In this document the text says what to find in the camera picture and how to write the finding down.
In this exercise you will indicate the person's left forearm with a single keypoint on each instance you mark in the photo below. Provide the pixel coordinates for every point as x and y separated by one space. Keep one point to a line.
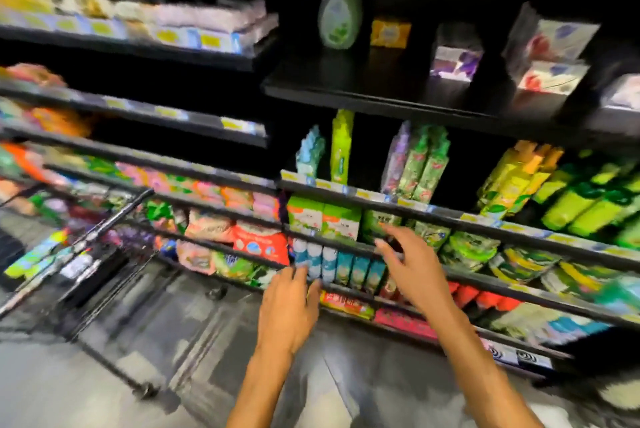
265 393

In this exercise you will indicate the row of purple soap boxes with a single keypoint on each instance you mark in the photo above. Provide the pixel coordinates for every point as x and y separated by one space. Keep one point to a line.
455 60

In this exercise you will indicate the red snack packet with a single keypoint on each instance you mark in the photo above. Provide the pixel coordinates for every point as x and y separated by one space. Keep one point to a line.
260 242

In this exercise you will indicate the yellow soap box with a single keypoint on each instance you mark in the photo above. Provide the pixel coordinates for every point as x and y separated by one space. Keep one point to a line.
390 32

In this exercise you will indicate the black store shelf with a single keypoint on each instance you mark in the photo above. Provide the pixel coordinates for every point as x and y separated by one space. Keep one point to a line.
400 82
180 77

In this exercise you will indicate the person's right hand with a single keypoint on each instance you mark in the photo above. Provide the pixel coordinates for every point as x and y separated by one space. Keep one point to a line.
425 278

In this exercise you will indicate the person's left hand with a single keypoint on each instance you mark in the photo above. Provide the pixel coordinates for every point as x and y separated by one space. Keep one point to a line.
290 313

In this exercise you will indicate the row of white red soap boxes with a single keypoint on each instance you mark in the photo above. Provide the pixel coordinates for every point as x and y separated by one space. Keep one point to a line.
550 57

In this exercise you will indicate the green white box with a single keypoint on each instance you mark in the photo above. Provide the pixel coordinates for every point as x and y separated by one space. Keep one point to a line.
305 214
342 222

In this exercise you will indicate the green lidded wipe tub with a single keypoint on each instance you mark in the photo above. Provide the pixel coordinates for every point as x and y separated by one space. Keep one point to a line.
472 248
430 232

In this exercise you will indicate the pale green pump soap bottle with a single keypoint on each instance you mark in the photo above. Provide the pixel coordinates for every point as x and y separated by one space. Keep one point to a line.
340 7

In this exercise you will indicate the row of white pink soap boxes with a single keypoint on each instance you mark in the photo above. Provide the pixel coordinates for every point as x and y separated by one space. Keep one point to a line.
625 92

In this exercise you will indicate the person's right forearm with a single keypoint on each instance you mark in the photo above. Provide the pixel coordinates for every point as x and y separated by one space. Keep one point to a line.
490 383

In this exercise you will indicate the long pink packet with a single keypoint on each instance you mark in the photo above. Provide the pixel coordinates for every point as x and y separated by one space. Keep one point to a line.
405 323

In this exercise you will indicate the pile of white wipe packets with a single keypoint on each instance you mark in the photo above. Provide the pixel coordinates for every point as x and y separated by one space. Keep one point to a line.
160 12

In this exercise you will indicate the strip of shelf price tags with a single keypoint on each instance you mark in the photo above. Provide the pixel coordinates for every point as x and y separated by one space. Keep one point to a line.
150 34

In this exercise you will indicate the yellow red packets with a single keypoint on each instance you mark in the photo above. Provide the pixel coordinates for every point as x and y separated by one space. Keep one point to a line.
345 305

